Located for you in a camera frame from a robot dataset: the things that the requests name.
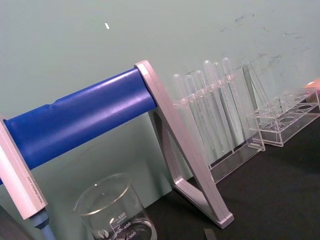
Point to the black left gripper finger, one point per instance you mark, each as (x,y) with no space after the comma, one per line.
(210,235)

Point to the black table cloth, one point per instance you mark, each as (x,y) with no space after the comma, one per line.
(275,190)

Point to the clear glass beaker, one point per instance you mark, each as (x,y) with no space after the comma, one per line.
(130,225)

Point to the clear acrylic pipette rack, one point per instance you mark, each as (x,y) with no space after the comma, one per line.
(255,140)

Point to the clear acrylic test tube rack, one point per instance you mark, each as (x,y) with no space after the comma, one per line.
(287,130)

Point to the grey pipette stand blue bar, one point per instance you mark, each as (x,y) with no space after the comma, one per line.
(82,112)

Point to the pink orange object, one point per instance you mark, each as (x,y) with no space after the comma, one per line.
(313,84)

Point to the grey pipette with blue shaft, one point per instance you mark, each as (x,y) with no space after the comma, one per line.
(18,175)

